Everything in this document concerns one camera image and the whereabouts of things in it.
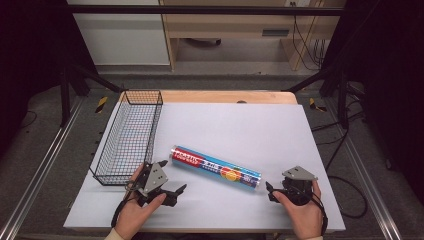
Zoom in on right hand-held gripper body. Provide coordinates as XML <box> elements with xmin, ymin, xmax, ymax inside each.
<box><xmin>281</xmin><ymin>165</ymin><xmax>318</xmax><ymax>206</ymax></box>

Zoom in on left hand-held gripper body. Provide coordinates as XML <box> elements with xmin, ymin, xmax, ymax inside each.
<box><xmin>128</xmin><ymin>162</ymin><xmax>169</xmax><ymax>207</ymax></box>

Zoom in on black wire basket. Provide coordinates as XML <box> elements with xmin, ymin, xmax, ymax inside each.
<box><xmin>89</xmin><ymin>89</ymin><xmax>164</xmax><ymax>187</ymax></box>

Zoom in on colourful cylindrical wrap roll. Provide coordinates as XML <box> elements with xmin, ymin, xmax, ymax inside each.
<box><xmin>169</xmin><ymin>145</ymin><xmax>263</xmax><ymax>192</ymax></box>

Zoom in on person's right hand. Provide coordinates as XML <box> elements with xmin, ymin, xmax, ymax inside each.
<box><xmin>272</xmin><ymin>179</ymin><xmax>325</xmax><ymax>240</ymax></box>

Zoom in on person's left hand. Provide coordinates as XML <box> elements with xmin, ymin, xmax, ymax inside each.
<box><xmin>114</xmin><ymin>164</ymin><xmax>168</xmax><ymax>240</ymax></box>

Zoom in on white table board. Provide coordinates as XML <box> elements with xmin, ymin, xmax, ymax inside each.
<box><xmin>63</xmin><ymin>102</ymin><xmax>347</xmax><ymax>233</ymax></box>

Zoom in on yellow black tape piece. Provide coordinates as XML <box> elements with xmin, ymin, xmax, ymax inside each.
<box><xmin>308</xmin><ymin>97</ymin><xmax>328</xmax><ymax>113</ymax></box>
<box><xmin>95</xmin><ymin>96</ymin><xmax>109</xmax><ymax>114</ymax></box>

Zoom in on wooden table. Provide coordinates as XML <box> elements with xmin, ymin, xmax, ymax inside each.
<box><xmin>118</xmin><ymin>89</ymin><xmax>299</xmax><ymax>105</ymax></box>

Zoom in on black metal stand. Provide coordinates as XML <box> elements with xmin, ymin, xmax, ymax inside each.
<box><xmin>59</xmin><ymin>63</ymin><xmax>123</xmax><ymax>128</ymax></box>
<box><xmin>286</xmin><ymin>66</ymin><xmax>351</xmax><ymax>129</ymax></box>

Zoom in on white cabinet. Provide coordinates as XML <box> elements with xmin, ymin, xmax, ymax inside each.
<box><xmin>66</xmin><ymin>0</ymin><xmax>171</xmax><ymax>66</ymax></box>

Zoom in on black curtain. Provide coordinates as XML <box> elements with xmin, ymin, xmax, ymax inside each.
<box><xmin>323</xmin><ymin>0</ymin><xmax>424</xmax><ymax>201</ymax></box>
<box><xmin>0</xmin><ymin>0</ymin><xmax>98</xmax><ymax>158</ymax></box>

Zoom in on wooden desk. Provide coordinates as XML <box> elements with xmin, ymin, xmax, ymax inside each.
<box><xmin>159</xmin><ymin>0</ymin><xmax>348</xmax><ymax>72</ymax></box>

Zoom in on black horizontal bar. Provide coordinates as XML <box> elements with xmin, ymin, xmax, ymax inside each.
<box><xmin>66</xmin><ymin>4</ymin><xmax>346</xmax><ymax>16</ymax></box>

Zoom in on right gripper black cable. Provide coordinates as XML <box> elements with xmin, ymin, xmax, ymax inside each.
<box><xmin>309</xmin><ymin>191</ymin><xmax>329</xmax><ymax>236</ymax></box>

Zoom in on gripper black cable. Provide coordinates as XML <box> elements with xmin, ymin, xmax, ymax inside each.
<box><xmin>110</xmin><ymin>181</ymin><xmax>139</xmax><ymax>228</ymax></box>
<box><xmin>309</xmin><ymin>191</ymin><xmax>329</xmax><ymax>236</ymax></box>

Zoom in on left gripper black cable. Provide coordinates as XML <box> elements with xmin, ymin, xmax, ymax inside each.
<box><xmin>110</xmin><ymin>181</ymin><xmax>139</xmax><ymax>228</ymax></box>

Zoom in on aluminium floor rail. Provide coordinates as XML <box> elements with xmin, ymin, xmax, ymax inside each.
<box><xmin>0</xmin><ymin>96</ymin><xmax>84</xmax><ymax>240</ymax></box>
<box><xmin>324</xmin><ymin>98</ymin><xmax>403</xmax><ymax>240</ymax></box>

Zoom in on thin black floor cable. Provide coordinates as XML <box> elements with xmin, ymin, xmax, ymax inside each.
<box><xmin>19</xmin><ymin>109</ymin><xmax>38</xmax><ymax>130</ymax></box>

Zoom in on hanging black cables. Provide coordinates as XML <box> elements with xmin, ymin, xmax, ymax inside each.
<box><xmin>290</xmin><ymin>1</ymin><xmax>327</xmax><ymax>71</ymax></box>

